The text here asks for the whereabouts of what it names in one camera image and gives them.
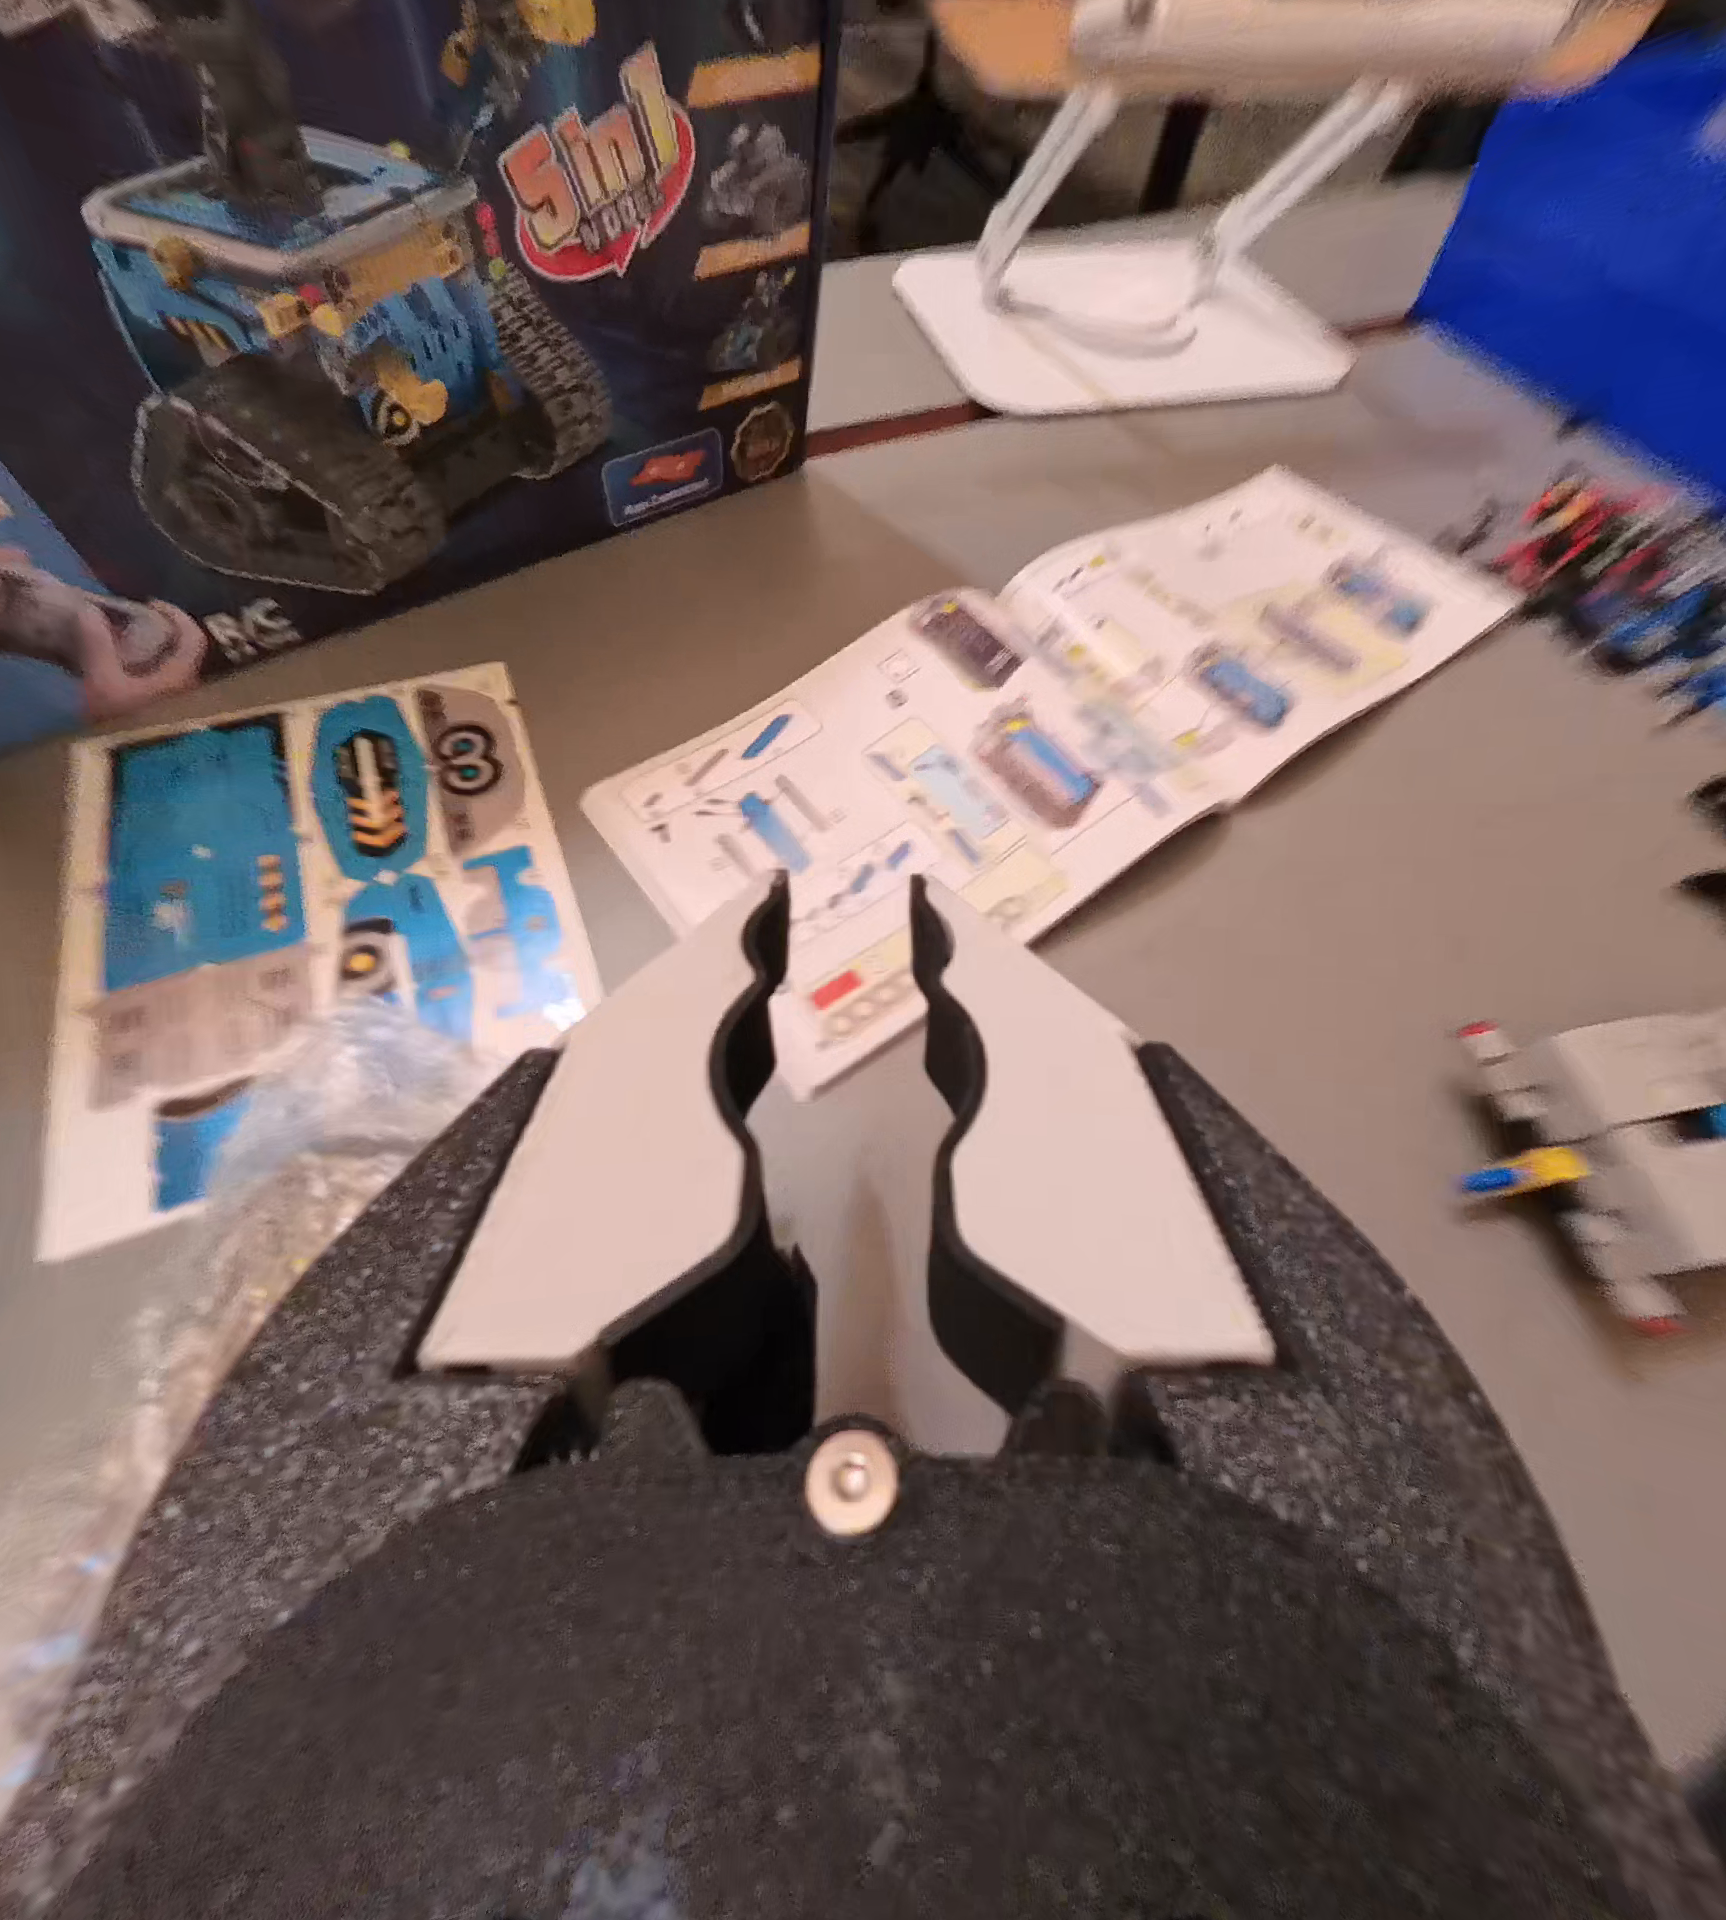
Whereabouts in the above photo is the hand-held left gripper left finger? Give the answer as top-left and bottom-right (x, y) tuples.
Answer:
(419, 871), (820, 1404)

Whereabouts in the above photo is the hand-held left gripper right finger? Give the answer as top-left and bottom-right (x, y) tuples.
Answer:
(909, 871), (1281, 1412)

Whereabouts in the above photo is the instruction booklet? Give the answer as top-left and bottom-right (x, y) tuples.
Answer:
(582, 464), (1524, 1104)

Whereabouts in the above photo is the grey black toy brick assembly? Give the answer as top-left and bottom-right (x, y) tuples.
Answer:
(1455, 991), (1726, 1336)

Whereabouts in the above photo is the pile of small toy pieces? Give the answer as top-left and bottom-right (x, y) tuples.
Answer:
(1434, 472), (1726, 947)

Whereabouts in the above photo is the clear plastic bag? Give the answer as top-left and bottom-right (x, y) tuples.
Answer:
(0, 1019), (506, 1863)

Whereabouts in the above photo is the sticker sheet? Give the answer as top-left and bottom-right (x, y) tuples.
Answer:
(36, 661), (608, 1266)

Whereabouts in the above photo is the white stand with wooden board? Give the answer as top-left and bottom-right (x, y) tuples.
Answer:
(894, 0), (1675, 419)

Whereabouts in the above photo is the toy building kit box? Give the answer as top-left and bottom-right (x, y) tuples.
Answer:
(0, 0), (842, 757)

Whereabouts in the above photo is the blue plastic bin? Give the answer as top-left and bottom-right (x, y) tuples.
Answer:
(1411, 31), (1726, 547)

